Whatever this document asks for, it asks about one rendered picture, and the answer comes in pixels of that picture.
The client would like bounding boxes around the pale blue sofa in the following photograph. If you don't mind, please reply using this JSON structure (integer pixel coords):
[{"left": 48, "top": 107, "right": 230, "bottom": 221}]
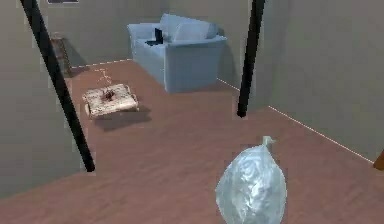
[{"left": 126, "top": 13, "right": 228, "bottom": 94}]

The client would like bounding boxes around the pale blue sofa cushion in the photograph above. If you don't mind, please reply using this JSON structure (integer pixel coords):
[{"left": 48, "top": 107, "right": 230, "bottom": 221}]
[
  {"left": 173, "top": 21, "right": 219, "bottom": 42},
  {"left": 158, "top": 13, "right": 201, "bottom": 38}
]

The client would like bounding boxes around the black laptop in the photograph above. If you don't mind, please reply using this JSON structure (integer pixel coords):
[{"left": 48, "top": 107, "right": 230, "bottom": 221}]
[{"left": 145, "top": 27, "right": 165, "bottom": 47}]

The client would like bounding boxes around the weathered low wooden table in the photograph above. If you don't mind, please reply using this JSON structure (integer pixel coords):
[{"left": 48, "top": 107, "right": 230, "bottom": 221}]
[{"left": 81, "top": 83, "right": 140, "bottom": 119}]

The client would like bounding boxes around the small dark reddish object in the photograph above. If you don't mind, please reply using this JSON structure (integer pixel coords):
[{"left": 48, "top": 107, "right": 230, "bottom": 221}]
[{"left": 103, "top": 87, "right": 115, "bottom": 102}]

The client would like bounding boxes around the tied translucent plastic bag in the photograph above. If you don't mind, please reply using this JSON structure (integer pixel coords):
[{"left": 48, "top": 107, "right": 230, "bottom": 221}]
[{"left": 214, "top": 135, "right": 288, "bottom": 224}]

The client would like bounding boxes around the brown wooden furniture corner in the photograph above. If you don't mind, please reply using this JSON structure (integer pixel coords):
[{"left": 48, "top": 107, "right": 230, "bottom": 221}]
[{"left": 372, "top": 150, "right": 384, "bottom": 172}]

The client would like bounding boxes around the black door frame post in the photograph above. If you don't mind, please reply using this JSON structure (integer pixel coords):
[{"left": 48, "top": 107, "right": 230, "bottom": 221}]
[
  {"left": 19, "top": 0, "right": 97, "bottom": 173},
  {"left": 236, "top": 0, "right": 266, "bottom": 119}
]

